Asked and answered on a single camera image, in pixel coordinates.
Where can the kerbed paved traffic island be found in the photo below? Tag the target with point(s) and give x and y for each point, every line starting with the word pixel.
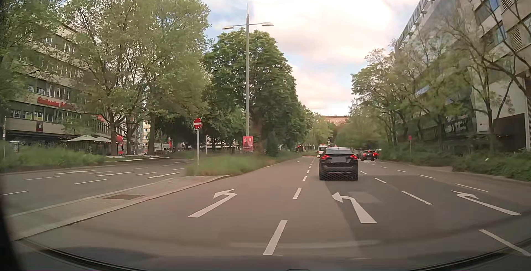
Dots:
pixel 83 206

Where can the row of trees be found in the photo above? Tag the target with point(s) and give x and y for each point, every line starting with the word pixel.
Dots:
pixel 415 96
pixel 166 63

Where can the green planted verge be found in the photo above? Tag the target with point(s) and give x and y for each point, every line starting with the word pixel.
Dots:
pixel 489 164

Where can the red no entry sign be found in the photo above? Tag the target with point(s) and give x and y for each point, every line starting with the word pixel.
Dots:
pixel 197 124

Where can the grass median strip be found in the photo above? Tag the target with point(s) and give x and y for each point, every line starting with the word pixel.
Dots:
pixel 232 164

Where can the dark red car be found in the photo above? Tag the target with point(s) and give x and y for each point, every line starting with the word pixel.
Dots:
pixel 368 155

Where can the red banner on post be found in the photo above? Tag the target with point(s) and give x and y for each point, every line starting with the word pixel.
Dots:
pixel 247 142

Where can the car's own bonnet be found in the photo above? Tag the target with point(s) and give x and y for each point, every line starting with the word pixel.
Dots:
pixel 265 264

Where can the grey concrete glass building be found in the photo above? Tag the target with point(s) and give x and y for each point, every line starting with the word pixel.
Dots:
pixel 498 55

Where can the black car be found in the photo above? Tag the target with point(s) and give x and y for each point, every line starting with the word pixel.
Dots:
pixel 338 164

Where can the road markings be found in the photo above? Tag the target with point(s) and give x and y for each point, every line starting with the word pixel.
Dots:
pixel 360 213

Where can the pale parasols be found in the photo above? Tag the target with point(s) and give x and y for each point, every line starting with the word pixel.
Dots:
pixel 89 138

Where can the small red sign on post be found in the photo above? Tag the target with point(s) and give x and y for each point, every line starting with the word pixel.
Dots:
pixel 410 139

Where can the white vehicle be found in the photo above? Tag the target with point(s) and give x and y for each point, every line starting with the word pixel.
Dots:
pixel 322 148

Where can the beige office building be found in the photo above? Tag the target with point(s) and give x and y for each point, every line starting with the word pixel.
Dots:
pixel 45 96

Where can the grass verge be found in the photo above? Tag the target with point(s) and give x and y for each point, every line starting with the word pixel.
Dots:
pixel 45 157

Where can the grey asphalt road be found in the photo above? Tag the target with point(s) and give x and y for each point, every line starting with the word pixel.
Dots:
pixel 315 204

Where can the brown building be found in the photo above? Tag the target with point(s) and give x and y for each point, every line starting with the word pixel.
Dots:
pixel 334 118

